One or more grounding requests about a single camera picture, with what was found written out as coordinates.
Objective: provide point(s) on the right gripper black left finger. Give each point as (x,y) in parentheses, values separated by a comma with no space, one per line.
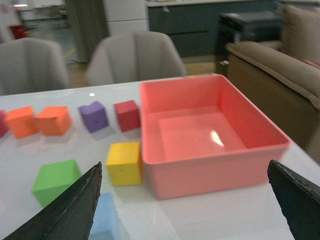
(70,216)

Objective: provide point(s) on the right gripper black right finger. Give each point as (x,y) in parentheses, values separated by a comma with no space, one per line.
(299,200)

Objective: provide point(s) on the light blue foam block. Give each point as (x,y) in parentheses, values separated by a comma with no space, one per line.
(105,221)

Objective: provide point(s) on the green foam block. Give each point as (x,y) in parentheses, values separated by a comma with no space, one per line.
(53,179)

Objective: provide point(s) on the yellow foam block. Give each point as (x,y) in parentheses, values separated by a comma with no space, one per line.
(124,164)

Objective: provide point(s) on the orange foam block right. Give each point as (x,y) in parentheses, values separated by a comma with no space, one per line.
(54,120)

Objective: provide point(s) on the orange foam block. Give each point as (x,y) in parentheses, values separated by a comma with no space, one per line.
(21,122)
(54,120)

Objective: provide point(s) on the purple foam block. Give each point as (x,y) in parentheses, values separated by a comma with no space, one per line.
(94,116)

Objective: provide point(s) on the orange foam block left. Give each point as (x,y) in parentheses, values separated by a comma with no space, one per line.
(21,122)

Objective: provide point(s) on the magenta foam block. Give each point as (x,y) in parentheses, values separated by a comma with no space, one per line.
(3,127)

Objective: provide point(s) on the red foam block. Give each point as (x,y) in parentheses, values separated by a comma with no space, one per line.
(128,115)

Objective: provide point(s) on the pink plastic bin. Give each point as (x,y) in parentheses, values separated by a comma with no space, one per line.
(201,134)

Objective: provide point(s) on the beige sofa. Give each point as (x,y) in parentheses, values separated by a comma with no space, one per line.
(282,77)

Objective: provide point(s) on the grey chair left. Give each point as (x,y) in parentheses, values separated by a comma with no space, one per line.
(30,65)

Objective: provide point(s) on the grey chair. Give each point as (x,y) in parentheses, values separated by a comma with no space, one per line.
(132,57)
(30,65)

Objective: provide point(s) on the grey chair centre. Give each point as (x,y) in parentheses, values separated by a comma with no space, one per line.
(132,57)

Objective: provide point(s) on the black printer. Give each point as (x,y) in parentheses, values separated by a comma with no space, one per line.
(257,26)

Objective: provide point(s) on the dark grey cabinet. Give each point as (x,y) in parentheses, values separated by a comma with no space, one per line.
(194,28)

